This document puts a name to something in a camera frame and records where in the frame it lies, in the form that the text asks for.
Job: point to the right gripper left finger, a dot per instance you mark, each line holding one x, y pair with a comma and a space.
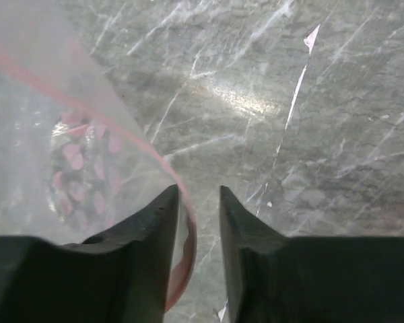
118, 275

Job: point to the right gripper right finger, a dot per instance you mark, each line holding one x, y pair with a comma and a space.
274, 278

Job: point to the clear zip top bag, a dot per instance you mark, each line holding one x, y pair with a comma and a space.
73, 160

